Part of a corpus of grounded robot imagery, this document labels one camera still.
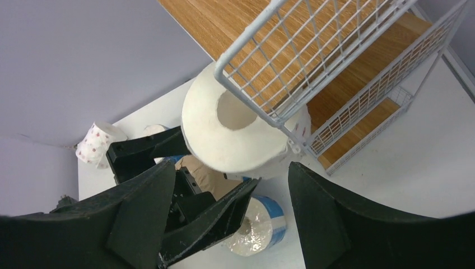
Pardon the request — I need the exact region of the blue wrapped roll under stack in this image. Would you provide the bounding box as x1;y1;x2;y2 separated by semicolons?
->
163;155;184;164

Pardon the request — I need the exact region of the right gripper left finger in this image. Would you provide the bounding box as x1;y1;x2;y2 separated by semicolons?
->
1;162;175;268

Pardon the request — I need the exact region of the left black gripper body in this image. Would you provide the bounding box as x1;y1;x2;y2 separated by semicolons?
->
165;167;216;232

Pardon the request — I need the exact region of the blue wrapped roll front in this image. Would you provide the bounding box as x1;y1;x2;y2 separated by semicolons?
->
223;195;287;257

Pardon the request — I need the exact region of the brown wrapped roll middle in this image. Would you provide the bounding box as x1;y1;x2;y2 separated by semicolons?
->
175;155;243;200

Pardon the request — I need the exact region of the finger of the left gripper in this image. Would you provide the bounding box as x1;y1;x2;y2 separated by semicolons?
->
157;179;260;267
106;126;190;184

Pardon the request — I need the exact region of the white wire wooden shelf rack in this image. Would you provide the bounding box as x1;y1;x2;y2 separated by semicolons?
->
161;1;471;174

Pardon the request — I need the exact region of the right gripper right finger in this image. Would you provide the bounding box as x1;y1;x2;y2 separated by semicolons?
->
288;162;474;268

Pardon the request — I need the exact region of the white floral roll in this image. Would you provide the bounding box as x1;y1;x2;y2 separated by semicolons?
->
181;62;305;179
76;122;128;169

